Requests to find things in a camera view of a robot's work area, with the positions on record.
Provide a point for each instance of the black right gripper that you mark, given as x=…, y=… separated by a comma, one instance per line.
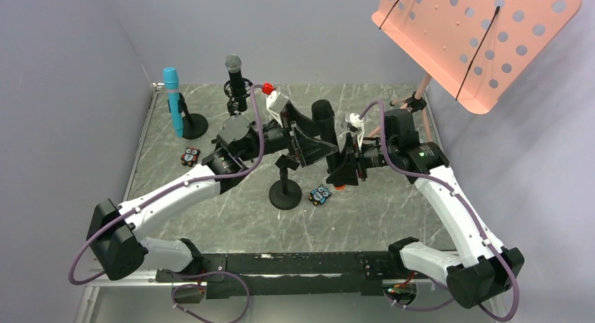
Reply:
x=361, y=157

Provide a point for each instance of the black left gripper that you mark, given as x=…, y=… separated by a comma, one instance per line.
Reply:
x=288, y=137

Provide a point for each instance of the black round-base phone stand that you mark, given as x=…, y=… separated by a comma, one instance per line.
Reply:
x=285, y=194

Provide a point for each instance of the black microphone silver head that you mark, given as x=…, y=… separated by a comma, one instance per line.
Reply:
x=233, y=66

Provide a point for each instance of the black round-base mic stand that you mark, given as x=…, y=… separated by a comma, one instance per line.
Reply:
x=194, y=125

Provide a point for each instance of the blue toy microphone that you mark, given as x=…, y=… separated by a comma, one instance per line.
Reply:
x=171, y=83

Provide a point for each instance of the black microphone orange end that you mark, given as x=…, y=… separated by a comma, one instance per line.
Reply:
x=324, y=118

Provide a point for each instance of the black tripod shock mount stand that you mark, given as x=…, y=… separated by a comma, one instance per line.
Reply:
x=237, y=97

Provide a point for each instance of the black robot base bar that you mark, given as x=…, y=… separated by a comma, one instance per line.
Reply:
x=367, y=273

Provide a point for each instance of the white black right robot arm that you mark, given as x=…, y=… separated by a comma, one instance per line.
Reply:
x=482, y=266

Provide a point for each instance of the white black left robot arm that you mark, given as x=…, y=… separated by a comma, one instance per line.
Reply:
x=119, y=234

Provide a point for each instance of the pink music stand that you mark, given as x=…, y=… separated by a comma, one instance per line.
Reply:
x=474, y=49

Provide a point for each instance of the blue owl toy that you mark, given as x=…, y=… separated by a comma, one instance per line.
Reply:
x=319, y=195

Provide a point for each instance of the red brown owl toy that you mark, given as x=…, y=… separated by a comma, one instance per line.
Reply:
x=190, y=156

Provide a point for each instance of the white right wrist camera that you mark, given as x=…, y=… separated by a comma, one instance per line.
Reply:
x=354, y=124

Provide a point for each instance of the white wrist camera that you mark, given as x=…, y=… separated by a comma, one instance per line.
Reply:
x=276, y=104
x=354, y=124

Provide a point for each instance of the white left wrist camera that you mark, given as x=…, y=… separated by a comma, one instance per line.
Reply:
x=276, y=104

